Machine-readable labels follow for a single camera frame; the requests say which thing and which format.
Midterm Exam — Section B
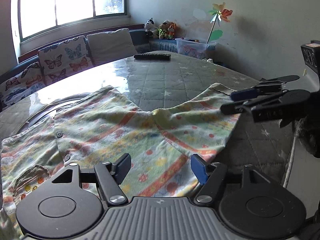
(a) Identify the plain grey cushion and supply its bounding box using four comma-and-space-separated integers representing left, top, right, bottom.
86, 28, 138, 64

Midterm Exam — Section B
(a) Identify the blue sofa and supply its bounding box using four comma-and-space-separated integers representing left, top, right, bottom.
0, 29, 179, 113

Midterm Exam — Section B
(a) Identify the long butterfly print cushion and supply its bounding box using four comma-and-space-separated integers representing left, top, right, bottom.
0, 61, 47, 110

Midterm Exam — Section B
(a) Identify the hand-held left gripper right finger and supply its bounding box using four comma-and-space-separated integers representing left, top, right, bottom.
190, 154, 273, 204

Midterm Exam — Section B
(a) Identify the clear plastic storage box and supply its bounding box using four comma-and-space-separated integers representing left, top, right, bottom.
175, 37, 217, 60

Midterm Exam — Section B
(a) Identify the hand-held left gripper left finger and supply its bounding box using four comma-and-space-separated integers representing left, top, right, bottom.
51, 153, 132, 204

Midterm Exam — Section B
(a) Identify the orange fox plush toy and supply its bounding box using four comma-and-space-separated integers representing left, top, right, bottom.
167, 22, 177, 40

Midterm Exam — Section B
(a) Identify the black and white plush toy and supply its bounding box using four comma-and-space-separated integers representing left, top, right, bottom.
144, 18, 157, 38

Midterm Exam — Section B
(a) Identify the patterned yellow green garment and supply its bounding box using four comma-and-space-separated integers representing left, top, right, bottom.
0, 82, 242, 240

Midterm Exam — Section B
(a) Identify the window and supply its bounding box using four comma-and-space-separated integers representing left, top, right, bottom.
19, 0, 132, 45

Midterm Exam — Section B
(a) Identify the black remote control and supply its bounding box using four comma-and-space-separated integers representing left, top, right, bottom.
134, 52, 171, 62

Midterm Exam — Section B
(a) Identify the colourful pinwheel toy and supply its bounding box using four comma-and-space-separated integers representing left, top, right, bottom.
206, 2, 233, 44

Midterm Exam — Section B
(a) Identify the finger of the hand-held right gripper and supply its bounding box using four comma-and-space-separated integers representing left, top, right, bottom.
230, 75, 300, 102
220, 89, 312, 123

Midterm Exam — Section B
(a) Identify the square butterfly print cushion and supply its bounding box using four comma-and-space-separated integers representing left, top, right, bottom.
37, 35, 94, 85

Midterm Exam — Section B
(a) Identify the round black induction cooktop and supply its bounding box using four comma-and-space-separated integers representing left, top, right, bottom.
17, 94, 90, 133

